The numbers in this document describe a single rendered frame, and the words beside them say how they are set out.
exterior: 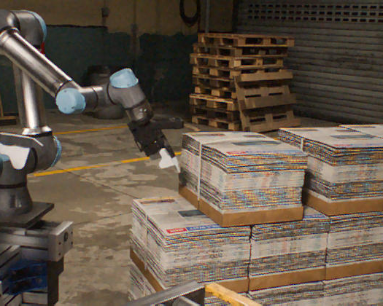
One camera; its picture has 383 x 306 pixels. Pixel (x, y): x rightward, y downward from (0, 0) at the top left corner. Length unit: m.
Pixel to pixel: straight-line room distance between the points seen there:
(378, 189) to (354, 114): 7.52
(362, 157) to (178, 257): 0.70
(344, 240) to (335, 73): 7.77
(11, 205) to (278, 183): 0.85
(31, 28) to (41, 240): 0.69
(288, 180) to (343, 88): 7.83
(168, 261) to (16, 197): 0.54
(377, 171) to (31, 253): 1.17
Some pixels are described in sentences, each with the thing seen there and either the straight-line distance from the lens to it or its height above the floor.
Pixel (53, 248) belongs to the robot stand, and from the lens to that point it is 1.99.
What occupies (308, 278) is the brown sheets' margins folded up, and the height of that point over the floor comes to 0.62.
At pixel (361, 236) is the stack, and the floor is 0.75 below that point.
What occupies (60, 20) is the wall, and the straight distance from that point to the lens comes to 9.14.
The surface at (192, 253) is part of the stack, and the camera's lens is 1.87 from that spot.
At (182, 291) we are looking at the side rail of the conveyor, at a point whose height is 0.80.
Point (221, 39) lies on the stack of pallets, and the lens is 8.49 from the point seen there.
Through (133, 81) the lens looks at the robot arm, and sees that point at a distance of 1.84.
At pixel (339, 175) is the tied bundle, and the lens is 2.06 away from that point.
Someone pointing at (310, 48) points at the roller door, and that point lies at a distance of 10.08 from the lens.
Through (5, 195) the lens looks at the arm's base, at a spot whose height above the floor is 0.88.
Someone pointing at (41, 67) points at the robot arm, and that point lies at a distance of 1.87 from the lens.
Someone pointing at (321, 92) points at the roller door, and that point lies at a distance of 9.97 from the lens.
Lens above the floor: 1.44
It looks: 12 degrees down
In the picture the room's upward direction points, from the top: 3 degrees clockwise
